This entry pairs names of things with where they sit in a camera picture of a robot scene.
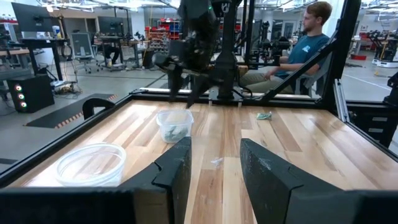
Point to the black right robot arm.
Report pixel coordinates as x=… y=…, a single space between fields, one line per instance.
x=226 y=46

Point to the person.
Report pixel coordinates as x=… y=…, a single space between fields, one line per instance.
x=306 y=49

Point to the red bin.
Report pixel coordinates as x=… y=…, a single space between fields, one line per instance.
x=358 y=57

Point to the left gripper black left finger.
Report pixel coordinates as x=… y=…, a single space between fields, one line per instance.
x=177 y=161

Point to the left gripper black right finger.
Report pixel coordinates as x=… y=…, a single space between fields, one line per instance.
x=264 y=174

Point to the crumpled green banknote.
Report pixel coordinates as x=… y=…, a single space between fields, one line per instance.
x=175 y=134
x=264 y=115

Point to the square clear plastic container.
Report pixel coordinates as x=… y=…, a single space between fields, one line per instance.
x=174 y=121

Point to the red parts shelf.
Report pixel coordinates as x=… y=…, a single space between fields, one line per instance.
x=163 y=32

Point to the black background robot arm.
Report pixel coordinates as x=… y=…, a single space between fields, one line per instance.
x=385 y=46

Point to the black computer monitor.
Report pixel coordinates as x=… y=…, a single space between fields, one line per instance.
x=111 y=25
x=31 y=17

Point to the black metal table frame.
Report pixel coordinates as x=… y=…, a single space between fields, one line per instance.
x=62 y=143

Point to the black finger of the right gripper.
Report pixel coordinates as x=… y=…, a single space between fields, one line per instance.
x=197 y=88
x=176 y=82

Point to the round clear plastic container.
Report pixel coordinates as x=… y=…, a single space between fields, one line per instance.
x=90 y=165

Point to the black computer tower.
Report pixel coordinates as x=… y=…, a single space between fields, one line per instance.
x=34 y=93

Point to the black hazard-striped floor mat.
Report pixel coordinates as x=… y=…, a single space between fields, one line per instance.
x=68 y=112

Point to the black standing desk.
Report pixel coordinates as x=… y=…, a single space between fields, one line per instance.
x=43 y=43

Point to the grey office chair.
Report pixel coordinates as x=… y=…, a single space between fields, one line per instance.
x=81 y=46

